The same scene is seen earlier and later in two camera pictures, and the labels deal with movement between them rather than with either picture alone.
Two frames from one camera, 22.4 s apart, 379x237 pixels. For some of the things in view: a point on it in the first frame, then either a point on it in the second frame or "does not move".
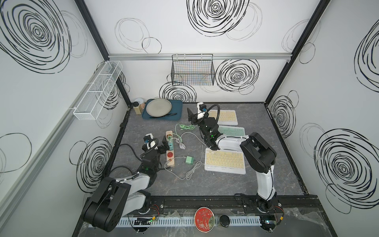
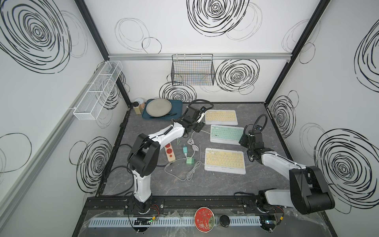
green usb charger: (189, 160) does not move
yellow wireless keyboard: (227, 117) does not move
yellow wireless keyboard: (225, 161) does not move
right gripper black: (190, 116) to (244, 138)
